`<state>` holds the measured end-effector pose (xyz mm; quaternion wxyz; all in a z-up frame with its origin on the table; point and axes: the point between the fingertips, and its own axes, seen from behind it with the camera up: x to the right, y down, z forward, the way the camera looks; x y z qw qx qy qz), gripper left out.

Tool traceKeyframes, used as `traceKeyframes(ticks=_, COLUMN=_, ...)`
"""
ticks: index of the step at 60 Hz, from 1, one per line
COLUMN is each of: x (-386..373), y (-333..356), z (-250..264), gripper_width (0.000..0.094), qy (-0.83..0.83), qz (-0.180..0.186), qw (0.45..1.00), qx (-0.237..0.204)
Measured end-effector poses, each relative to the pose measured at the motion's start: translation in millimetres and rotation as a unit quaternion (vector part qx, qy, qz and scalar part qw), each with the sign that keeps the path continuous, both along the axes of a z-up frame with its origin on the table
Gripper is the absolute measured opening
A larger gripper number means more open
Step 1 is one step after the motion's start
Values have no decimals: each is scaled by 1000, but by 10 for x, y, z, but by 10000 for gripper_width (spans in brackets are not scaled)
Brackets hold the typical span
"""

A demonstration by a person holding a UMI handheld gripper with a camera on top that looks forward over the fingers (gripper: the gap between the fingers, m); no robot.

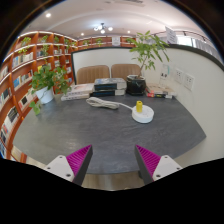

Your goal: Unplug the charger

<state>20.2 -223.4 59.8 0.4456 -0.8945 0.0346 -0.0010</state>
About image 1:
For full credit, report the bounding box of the white curtain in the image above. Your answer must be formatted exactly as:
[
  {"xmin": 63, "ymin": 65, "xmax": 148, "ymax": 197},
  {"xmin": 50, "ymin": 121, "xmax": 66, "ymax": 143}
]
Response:
[{"xmin": 191, "ymin": 35, "xmax": 219, "ymax": 59}]

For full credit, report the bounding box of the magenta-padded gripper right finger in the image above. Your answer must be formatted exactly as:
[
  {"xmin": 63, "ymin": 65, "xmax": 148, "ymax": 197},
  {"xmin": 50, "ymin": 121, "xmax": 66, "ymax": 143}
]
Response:
[{"xmin": 134, "ymin": 144, "xmax": 183, "ymax": 186}]

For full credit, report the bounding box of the tall plant in black pot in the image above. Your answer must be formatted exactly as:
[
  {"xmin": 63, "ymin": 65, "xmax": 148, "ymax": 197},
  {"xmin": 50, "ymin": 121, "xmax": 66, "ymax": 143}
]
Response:
[{"xmin": 125, "ymin": 30, "xmax": 171, "ymax": 97}]

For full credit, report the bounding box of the round white power strip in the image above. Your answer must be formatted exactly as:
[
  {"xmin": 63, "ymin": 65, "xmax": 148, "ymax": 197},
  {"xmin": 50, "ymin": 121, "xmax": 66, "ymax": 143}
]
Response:
[{"xmin": 131, "ymin": 105, "xmax": 155, "ymax": 125}]

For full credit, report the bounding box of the small white framed notice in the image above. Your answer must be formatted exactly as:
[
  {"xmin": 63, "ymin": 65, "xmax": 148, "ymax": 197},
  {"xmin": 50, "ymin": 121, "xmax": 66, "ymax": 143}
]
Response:
[{"xmin": 111, "ymin": 36, "xmax": 121, "ymax": 47}]

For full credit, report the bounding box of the tan upholstered chair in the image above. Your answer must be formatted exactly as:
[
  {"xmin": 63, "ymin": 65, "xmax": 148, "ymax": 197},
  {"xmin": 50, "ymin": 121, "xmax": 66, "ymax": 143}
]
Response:
[
  {"xmin": 76, "ymin": 64, "xmax": 111, "ymax": 85},
  {"xmin": 110, "ymin": 63, "xmax": 142, "ymax": 81}
]

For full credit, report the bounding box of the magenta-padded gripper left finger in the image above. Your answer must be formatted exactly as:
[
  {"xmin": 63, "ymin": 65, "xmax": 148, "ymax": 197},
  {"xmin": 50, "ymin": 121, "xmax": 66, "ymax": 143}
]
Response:
[{"xmin": 43, "ymin": 144, "xmax": 94, "ymax": 187}]

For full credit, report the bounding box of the white hanging sign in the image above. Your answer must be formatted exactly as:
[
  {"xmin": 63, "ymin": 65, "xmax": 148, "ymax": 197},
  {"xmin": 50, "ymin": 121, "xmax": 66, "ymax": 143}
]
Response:
[{"xmin": 164, "ymin": 25, "xmax": 179, "ymax": 45}]

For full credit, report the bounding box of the leafy plant in white pot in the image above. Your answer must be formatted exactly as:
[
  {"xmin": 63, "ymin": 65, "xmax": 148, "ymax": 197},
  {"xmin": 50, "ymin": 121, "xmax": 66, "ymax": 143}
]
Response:
[{"xmin": 29, "ymin": 63, "xmax": 72, "ymax": 116}]

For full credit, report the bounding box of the ceiling lamp cluster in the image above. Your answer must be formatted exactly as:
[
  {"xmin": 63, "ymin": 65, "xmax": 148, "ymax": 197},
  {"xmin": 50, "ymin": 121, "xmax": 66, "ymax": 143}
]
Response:
[{"xmin": 92, "ymin": 22, "xmax": 115, "ymax": 35}]

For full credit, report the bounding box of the orange bookshelf unit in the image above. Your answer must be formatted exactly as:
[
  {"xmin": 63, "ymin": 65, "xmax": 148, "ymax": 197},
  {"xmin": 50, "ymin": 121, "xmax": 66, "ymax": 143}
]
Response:
[{"xmin": 0, "ymin": 30, "xmax": 138, "ymax": 161}]

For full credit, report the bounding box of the white wall socket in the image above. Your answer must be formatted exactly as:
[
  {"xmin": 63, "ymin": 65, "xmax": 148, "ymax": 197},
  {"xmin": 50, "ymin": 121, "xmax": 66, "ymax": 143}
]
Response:
[
  {"xmin": 183, "ymin": 72, "xmax": 196, "ymax": 92},
  {"xmin": 174, "ymin": 67, "xmax": 185, "ymax": 85}
]

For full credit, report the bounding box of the red-spined book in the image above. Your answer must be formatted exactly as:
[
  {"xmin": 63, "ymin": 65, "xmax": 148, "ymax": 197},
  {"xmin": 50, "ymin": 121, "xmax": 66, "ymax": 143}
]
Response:
[{"xmin": 146, "ymin": 92, "xmax": 174, "ymax": 100}]

